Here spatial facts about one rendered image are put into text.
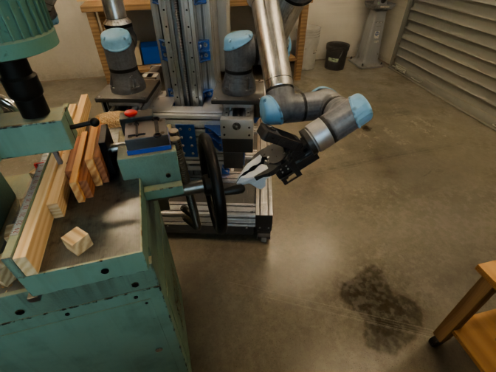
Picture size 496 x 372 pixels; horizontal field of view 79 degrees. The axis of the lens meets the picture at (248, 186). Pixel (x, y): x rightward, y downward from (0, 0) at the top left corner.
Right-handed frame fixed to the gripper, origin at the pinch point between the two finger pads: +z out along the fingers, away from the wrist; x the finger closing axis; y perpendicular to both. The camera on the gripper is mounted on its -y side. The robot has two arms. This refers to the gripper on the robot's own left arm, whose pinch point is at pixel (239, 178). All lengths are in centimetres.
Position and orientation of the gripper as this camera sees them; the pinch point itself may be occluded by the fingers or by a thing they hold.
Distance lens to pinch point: 76.4
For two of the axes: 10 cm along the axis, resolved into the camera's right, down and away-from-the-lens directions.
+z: -8.3, 5.3, 1.4
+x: -2.8, -6.3, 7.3
